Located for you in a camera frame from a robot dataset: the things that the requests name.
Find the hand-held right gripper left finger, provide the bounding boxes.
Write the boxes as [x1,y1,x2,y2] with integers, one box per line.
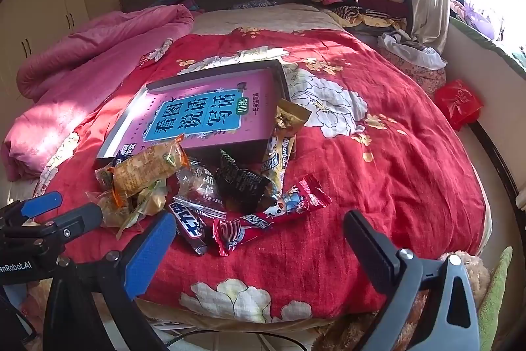
[43,210,178,351]

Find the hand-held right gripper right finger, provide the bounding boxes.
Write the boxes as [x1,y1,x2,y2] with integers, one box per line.
[343,210,481,351]

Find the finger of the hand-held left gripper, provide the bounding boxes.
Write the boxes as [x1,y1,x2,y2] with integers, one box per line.
[29,204,103,249]
[0,190,63,230]

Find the clear pastry packet green label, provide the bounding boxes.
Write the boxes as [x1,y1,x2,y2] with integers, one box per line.
[85,176,169,240]

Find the dark wafer bar packet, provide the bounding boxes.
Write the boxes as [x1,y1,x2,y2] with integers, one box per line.
[168,198,212,256]

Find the blue snack packet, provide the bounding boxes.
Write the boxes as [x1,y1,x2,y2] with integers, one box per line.
[97,145,138,173]

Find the orange bread packet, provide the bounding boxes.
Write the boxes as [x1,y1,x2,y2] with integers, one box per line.
[110,134,190,200]

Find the red candy packet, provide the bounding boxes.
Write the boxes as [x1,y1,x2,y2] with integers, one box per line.
[212,174,333,258]

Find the grey cardboard box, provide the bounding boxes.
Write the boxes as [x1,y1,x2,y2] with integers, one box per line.
[95,60,293,171]

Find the black green pea packet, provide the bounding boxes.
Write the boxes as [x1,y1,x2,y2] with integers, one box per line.
[214,149,273,214]

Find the yellow candy packet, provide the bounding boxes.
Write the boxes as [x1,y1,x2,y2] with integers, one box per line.
[261,98,312,197]

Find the red floral blanket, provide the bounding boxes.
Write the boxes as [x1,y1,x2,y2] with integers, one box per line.
[33,22,491,325]

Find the brown plush toy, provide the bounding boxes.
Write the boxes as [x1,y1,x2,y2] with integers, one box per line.
[321,250,491,351]

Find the green towel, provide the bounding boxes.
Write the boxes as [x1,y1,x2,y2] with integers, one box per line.
[479,246,514,351]

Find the pink quilt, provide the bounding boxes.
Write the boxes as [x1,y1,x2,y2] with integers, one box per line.
[2,3,196,183]

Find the red plastic bag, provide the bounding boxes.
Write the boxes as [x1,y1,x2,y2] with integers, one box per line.
[434,79,484,132]

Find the pink floral cloth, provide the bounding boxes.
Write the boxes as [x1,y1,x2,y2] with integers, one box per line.
[378,47,447,93]

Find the pink book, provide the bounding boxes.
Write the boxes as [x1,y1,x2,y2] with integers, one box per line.
[109,69,288,152]

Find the cream wardrobe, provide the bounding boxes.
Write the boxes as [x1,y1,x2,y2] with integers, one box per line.
[0,0,91,97]

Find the white plastic bag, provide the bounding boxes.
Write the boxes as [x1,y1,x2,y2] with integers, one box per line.
[377,31,448,70]

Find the green edged sill mat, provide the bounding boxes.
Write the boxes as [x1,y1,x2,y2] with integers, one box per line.
[450,16,526,73]

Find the beige bed sheet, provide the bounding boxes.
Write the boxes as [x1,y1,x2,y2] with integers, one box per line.
[191,3,350,37]

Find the black cable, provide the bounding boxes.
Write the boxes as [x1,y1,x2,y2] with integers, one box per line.
[160,328,305,351]

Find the dark bed frame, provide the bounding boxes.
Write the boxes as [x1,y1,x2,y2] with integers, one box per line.
[468,121,526,237]

